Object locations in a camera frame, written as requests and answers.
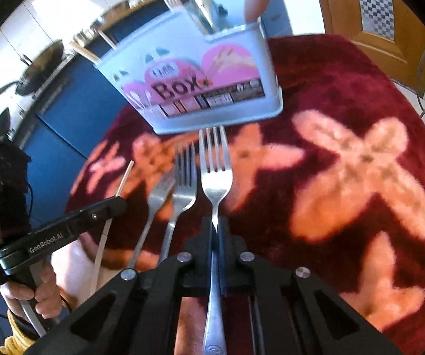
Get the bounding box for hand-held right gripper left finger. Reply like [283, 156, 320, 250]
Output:
[31, 216, 214, 355]

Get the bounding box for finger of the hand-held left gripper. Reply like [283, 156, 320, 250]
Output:
[75, 196, 128, 232]

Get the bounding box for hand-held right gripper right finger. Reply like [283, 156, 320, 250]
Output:
[217, 216, 402, 355]

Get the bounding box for metal fork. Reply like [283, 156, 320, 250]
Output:
[125, 172, 176, 271]
[198, 125, 232, 355]
[156, 142, 198, 264]

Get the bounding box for pale blue utensil box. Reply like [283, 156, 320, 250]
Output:
[93, 0, 284, 136]

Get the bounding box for person's left forearm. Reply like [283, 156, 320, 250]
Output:
[0, 309, 52, 355]

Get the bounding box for person's left hand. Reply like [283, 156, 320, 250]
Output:
[0, 264, 64, 319]

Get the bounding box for blue kitchen cabinet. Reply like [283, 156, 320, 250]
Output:
[7, 0, 295, 228]

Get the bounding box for large black wok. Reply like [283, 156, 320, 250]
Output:
[0, 38, 67, 101]

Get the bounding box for steel kettle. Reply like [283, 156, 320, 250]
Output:
[72, 26, 99, 46]

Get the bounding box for steel basin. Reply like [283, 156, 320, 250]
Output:
[97, 0, 132, 23]

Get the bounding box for wooden door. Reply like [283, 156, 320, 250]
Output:
[309, 0, 425, 68]

